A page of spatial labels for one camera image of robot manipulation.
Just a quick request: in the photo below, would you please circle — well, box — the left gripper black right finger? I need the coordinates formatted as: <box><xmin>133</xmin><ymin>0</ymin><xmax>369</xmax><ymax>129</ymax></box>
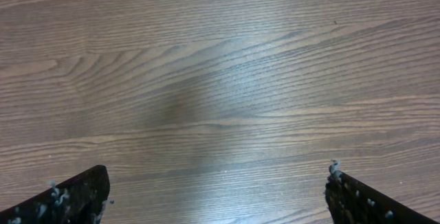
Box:
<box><xmin>324</xmin><ymin>160</ymin><xmax>439</xmax><ymax>224</ymax></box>

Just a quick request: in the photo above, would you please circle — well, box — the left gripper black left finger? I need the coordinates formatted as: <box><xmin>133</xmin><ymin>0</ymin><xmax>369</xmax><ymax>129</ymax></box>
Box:
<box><xmin>1</xmin><ymin>165</ymin><xmax>110</xmax><ymax>224</ymax></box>

